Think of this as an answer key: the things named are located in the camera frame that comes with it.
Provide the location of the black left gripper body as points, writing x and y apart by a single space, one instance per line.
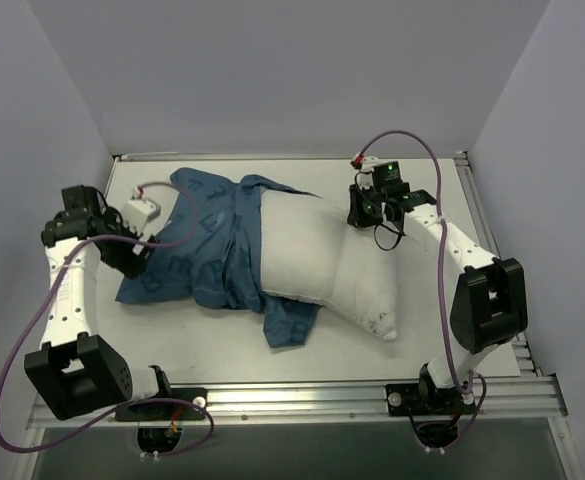
123 257

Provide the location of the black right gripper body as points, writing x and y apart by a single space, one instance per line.
360 209

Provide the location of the white pillow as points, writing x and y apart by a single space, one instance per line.
310 254

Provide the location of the blue cartoon print pillowcase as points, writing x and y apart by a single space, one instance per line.
211 252

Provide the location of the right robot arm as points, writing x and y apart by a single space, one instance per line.
481 297

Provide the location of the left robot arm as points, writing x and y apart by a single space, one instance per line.
75 370

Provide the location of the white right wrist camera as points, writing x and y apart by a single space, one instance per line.
364 166

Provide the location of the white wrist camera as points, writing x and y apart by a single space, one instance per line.
138 213
364 166

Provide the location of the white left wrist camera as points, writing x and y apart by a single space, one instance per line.
138 213

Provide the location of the aluminium back rail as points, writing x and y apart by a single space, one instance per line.
182 157

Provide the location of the aluminium rail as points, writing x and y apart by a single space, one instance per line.
365 401
182 157
487 240

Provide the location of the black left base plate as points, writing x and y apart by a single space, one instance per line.
182 404

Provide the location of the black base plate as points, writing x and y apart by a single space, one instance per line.
182 404
403 399

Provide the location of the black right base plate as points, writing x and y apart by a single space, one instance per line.
403 399

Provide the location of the aluminium right side rail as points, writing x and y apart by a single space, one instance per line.
487 240

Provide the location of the aluminium front rail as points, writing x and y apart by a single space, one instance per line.
365 401

